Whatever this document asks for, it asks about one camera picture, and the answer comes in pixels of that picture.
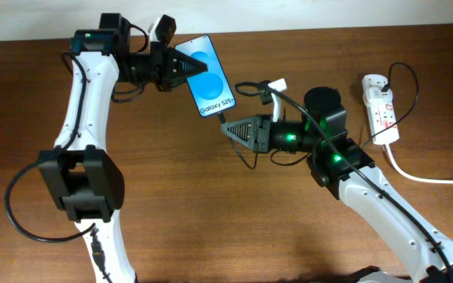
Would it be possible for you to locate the white charger adapter plug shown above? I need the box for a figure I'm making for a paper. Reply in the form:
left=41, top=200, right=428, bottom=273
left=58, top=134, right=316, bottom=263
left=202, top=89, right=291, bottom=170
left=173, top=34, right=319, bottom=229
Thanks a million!
left=362, top=74, right=392, bottom=107

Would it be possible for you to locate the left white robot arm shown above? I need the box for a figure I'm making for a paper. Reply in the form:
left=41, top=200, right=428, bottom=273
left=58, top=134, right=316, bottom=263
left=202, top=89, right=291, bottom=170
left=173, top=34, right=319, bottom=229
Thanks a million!
left=39, top=13, right=208, bottom=283

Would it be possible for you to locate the black USB charging cable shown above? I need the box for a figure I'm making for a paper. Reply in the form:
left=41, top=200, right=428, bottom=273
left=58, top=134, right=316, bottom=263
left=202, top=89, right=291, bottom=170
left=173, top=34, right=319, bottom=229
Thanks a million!
left=216, top=61, right=420, bottom=171

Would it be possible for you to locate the white power strip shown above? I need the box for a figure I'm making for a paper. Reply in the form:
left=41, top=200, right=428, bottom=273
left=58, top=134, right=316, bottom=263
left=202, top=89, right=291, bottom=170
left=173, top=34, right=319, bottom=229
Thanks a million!
left=366, top=102, right=400, bottom=145

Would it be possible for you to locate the blue Galaxy smartphone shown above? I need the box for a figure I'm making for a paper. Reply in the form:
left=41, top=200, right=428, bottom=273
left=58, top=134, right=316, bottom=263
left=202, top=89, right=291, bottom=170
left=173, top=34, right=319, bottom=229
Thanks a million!
left=175, top=35, right=236, bottom=117

